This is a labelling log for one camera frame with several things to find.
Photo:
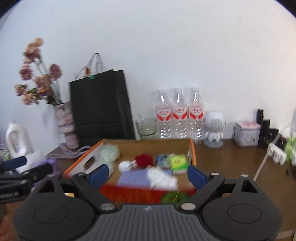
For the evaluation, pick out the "middle water bottle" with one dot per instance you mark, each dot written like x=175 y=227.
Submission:
x=180 y=113

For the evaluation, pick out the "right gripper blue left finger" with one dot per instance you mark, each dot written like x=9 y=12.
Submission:
x=99 y=176

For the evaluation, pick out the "water bottle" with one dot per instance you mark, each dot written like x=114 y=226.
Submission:
x=196 y=115
x=164 y=114
x=180 y=113

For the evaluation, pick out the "purple cloth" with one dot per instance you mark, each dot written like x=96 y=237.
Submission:
x=134 y=179

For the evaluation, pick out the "white detergent jug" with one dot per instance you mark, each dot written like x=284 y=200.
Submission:
x=18 y=141

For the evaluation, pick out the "red rose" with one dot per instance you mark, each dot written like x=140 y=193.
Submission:
x=144 y=160

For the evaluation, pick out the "purple tissue box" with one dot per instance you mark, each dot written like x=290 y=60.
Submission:
x=37 y=158

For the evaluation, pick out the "pink dried flowers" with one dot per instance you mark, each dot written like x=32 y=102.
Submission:
x=41 y=82

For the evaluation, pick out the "white round lid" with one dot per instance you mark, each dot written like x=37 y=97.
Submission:
x=124 y=166

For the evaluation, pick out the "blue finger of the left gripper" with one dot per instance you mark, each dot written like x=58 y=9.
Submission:
x=38 y=173
x=12 y=164

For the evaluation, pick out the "right water bottle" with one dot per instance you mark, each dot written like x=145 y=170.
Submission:
x=196 y=115

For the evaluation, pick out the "green tissue pack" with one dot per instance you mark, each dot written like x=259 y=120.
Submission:
x=178 y=164

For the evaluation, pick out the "blue patterned packet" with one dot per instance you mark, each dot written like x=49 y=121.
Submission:
x=162 y=161

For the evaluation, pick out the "black paper bag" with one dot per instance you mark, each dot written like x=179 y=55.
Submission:
x=100 y=104

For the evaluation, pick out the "white robot speaker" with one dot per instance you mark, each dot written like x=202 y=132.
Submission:
x=214 y=124

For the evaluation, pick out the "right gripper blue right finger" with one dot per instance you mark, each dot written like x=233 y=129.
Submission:
x=196 y=177

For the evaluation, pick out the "greenish plastic bag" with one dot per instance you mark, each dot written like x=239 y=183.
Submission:
x=109 y=154

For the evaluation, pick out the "purple patterned vase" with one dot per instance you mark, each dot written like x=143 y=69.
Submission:
x=65 y=123

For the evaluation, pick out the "lavender tin box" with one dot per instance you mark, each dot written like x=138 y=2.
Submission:
x=246 y=133

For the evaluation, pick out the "left water bottle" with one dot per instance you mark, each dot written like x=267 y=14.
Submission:
x=164 y=114

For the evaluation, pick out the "glass cup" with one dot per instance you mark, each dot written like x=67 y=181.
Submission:
x=147 y=128

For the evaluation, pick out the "red cardboard box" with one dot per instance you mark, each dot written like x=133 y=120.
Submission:
x=128 y=151

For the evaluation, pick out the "white power strip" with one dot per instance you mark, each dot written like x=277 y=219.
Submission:
x=276 y=153

